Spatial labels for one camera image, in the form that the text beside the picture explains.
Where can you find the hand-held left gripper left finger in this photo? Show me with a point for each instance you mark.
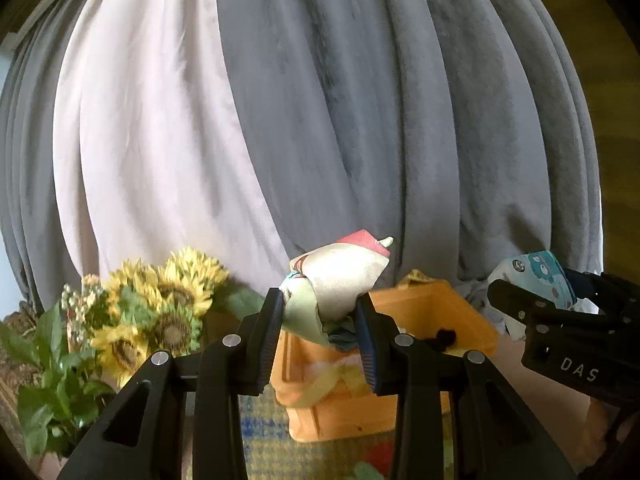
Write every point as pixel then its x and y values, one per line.
pixel 272 330

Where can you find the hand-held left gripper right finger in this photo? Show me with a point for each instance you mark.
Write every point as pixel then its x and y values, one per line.
pixel 367 350

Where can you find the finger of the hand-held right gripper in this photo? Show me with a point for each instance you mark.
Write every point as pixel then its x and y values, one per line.
pixel 515 302
pixel 600 286

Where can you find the teal patterned white cloth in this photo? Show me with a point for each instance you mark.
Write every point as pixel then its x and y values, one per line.
pixel 540 270

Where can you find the orange plastic basket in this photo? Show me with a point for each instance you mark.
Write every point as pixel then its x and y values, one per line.
pixel 320 410

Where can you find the cream printed cloth bundle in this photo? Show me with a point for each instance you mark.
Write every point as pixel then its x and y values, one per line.
pixel 340 275

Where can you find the red strawberry plush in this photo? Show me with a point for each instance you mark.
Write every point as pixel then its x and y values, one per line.
pixel 375 457

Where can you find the sunflower bouquet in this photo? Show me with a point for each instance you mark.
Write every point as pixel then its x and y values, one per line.
pixel 165 305

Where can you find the grey curtain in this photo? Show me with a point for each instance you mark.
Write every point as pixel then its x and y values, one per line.
pixel 25 185
pixel 400 135

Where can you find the green leafy plant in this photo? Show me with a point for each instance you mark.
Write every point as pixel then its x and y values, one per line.
pixel 50 360

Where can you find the dark wooden wardrobe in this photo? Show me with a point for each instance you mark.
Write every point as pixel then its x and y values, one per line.
pixel 600 60

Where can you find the pale pink curtain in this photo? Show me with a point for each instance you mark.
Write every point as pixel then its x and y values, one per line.
pixel 150 135

